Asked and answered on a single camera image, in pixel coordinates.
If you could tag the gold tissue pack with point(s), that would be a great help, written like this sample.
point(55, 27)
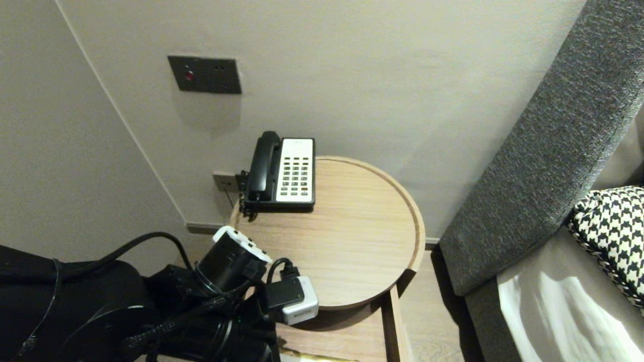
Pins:
point(314, 357)

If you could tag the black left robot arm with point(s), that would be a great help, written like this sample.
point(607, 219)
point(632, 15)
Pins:
point(100, 311)

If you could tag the black and white telephone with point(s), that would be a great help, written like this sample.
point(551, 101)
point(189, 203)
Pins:
point(296, 171)

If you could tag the round wooden side table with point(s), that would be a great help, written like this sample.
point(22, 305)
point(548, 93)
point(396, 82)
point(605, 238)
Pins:
point(352, 231)

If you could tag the black telephone handset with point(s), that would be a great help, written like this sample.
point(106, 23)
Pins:
point(262, 166)

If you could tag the white motor end cap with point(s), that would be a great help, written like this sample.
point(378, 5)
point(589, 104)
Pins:
point(241, 241)

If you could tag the grey fabric headboard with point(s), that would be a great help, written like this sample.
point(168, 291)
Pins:
point(543, 161)

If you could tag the white bed sheet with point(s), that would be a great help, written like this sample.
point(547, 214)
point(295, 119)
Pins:
point(568, 311)

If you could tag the black-white houndstooth pillow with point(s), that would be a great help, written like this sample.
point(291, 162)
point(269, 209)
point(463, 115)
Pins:
point(614, 236)

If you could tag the metal wall socket plate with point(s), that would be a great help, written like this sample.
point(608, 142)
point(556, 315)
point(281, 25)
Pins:
point(224, 182)

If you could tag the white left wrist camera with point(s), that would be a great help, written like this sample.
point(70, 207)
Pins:
point(299, 301)

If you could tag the brown wall baseboard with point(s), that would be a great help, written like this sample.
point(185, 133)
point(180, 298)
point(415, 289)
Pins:
point(201, 228)

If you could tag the dark wall switch panel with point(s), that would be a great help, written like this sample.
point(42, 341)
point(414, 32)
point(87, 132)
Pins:
point(206, 74)

